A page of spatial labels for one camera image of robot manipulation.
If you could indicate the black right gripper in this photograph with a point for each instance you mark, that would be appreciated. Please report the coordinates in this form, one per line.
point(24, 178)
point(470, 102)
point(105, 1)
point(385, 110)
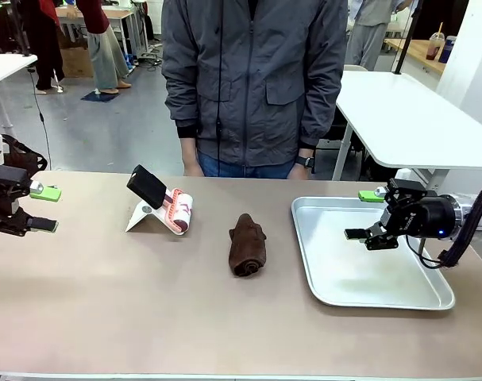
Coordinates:
point(427, 216)

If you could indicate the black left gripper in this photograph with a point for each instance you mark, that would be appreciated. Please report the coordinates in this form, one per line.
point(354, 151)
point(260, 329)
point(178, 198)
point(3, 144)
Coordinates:
point(0, 202)

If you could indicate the dark brown cloth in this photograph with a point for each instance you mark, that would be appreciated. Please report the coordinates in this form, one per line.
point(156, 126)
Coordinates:
point(246, 250)

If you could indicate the person's left forearm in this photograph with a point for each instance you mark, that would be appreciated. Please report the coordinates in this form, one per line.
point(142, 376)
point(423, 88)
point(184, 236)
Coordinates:
point(324, 107)

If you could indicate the person's right forearm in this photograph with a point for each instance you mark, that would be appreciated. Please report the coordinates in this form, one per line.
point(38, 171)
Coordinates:
point(181, 111)

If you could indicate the person's left hand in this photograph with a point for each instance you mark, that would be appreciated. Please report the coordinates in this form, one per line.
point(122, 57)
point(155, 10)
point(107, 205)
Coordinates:
point(300, 173)

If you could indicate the person's right hand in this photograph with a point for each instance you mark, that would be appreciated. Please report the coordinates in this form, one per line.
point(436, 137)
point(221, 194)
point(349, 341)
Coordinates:
point(193, 164)

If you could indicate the silver metal tray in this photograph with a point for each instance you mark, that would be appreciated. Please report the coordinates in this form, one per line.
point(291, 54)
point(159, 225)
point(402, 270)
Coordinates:
point(363, 285)

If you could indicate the black wristwatch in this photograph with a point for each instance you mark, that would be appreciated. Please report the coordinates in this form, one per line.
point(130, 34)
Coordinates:
point(306, 161)

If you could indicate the white folded roller stand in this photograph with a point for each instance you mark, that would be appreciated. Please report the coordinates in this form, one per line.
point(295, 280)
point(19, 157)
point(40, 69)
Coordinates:
point(139, 218)

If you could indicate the large white table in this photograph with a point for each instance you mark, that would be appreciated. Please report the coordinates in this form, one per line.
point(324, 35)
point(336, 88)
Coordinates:
point(415, 119)

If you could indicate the blue floor mat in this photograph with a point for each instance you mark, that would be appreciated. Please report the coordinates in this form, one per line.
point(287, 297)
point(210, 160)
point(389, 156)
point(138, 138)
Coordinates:
point(99, 96)

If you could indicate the small white table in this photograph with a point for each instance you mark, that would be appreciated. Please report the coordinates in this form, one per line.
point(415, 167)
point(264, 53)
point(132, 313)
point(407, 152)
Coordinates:
point(6, 65)

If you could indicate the cardboard box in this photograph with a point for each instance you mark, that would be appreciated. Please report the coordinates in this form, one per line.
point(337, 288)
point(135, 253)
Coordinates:
point(75, 61)

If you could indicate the person in black clothes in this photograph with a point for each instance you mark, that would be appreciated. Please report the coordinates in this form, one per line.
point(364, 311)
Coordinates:
point(42, 47)

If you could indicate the person in red top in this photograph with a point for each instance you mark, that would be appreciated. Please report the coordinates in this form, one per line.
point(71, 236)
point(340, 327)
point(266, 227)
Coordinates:
point(103, 59)

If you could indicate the wooden table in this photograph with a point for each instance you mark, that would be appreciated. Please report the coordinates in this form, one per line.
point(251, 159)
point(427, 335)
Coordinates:
point(419, 53)

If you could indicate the black pole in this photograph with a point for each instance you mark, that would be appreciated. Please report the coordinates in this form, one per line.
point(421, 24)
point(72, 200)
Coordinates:
point(403, 47)

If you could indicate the plastic cup with straw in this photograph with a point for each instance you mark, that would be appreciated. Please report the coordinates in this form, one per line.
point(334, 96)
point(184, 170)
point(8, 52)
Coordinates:
point(434, 47)

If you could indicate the person in grey clothes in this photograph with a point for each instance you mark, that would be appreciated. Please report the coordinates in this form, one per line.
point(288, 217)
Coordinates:
point(369, 35)

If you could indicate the blue bottle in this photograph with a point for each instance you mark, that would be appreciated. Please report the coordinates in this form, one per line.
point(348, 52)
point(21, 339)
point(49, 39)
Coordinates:
point(447, 49)

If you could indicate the person in grey jacket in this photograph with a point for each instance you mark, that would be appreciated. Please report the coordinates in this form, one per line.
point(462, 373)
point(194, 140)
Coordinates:
point(256, 79)

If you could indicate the wooden desk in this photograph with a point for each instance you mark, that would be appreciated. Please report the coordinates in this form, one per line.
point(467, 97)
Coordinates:
point(121, 16)

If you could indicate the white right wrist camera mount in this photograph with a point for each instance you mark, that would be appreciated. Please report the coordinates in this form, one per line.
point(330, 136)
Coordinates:
point(404, 174)

